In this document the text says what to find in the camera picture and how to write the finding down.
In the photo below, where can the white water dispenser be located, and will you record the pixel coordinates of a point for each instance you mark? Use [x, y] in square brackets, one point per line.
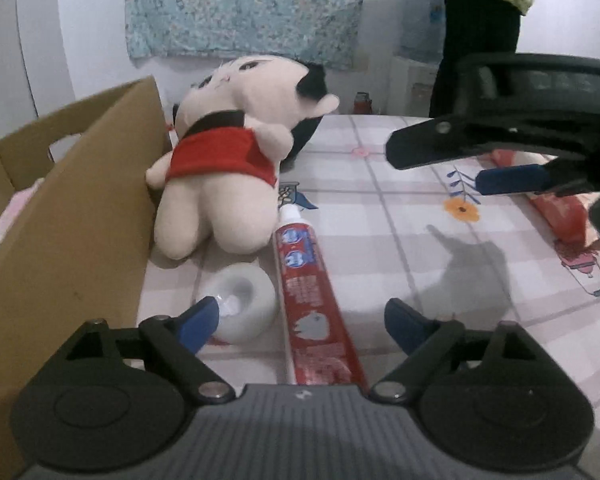
[412, 87]

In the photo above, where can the blue patterned wall cloth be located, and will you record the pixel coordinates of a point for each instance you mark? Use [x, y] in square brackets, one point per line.
[250, 5]

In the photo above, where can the plush doll with red shirt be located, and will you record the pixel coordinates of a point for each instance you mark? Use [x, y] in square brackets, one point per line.
[220, 160]

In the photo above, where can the red toothpaste tube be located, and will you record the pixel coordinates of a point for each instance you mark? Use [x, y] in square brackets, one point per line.
[307, 290]

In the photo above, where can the white tape roll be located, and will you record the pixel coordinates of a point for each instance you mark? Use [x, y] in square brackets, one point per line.
[250, 305]

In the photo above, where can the checked tablecloth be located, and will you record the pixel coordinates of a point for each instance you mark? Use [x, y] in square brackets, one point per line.
[405, 240]

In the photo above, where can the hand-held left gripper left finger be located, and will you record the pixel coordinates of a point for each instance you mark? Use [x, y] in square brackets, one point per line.
[200, 321]

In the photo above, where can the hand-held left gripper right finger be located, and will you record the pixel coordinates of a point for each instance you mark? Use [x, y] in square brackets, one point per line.
[405, 324]

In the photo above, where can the pink wet wipes pack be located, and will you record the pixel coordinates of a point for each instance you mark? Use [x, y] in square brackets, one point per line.
[560, 210]

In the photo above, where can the blue water jug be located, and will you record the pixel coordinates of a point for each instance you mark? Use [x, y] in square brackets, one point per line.
[422, 25]

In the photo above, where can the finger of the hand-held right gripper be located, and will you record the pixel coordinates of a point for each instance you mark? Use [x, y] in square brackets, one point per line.
[430, 145]
[515, 180]

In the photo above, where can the cardboard box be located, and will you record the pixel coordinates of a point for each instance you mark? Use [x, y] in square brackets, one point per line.
[70, 240]

